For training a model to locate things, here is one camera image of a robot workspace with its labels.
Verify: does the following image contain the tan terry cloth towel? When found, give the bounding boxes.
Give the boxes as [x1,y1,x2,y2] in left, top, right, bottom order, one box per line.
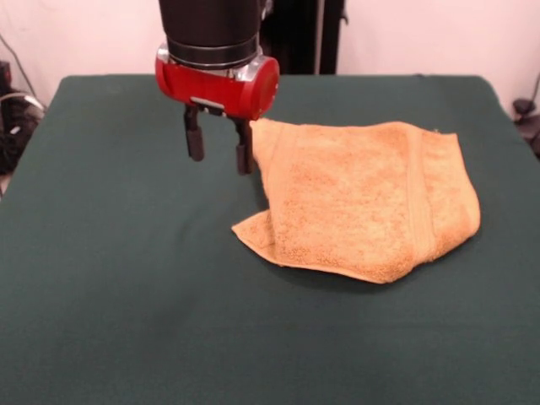
[230,119,482,284]

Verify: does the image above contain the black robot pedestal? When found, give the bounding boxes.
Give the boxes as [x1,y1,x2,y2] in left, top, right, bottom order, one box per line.
[255,0,351,76]

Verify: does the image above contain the dark green table cloth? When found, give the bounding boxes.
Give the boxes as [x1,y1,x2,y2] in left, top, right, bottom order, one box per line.
[0,73,540,405]

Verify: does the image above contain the grey pedestal leg round foot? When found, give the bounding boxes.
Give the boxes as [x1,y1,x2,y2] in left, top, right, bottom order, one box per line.
[512,98,540,127]

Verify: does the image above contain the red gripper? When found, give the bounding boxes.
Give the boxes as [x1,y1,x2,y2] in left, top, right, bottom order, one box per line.
[154,41,281,176]

